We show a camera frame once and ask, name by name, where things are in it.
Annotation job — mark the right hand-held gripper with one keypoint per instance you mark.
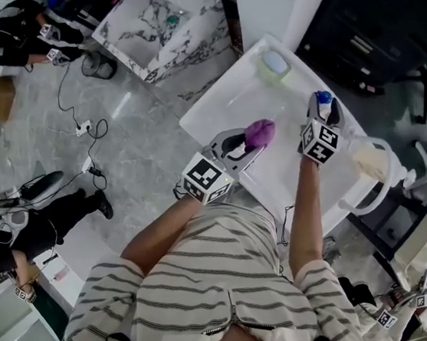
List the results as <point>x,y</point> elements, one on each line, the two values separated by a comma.
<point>320,141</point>

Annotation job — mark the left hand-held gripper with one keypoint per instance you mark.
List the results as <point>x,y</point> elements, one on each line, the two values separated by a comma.
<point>206,178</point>

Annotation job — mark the white pump bottle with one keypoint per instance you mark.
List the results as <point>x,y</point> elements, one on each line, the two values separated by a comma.
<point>323,104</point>

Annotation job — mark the purple cloth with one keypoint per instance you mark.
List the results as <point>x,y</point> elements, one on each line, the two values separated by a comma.
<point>261,133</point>

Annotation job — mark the person's left forearm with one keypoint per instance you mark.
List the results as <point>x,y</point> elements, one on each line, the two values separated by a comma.
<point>160,238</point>

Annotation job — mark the person's right forearm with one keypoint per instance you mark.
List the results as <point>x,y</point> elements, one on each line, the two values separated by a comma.
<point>303,212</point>

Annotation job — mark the pale oval soap bar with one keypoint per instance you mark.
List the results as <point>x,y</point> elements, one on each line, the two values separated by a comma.
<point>275,61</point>

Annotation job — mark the green soap dish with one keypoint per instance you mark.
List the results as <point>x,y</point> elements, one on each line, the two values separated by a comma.
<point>263,75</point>

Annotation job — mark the white ceramic sink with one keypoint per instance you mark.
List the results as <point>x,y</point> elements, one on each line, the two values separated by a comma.
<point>235,97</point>

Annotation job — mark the translucent jug orange label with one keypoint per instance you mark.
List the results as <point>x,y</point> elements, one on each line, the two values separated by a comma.
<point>368,158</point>

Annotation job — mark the black plastic cabinet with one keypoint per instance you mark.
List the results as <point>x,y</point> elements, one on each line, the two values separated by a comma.
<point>364,12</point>

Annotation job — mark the cream striped shirt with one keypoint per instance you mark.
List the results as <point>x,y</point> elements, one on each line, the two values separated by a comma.
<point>212,289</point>

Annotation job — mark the white power strip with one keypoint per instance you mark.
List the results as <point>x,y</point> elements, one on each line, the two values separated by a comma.
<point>84,127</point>

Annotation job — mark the black mesh wastebasket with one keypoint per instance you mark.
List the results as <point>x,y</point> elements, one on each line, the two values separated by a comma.
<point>98,66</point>

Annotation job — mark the beige plastic bin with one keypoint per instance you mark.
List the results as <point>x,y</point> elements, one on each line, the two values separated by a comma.
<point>424,248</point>

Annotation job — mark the white flat box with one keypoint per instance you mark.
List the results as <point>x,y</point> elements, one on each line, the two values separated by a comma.
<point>60,277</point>

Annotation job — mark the black table frame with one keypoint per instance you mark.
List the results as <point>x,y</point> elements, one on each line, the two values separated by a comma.
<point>383,233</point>

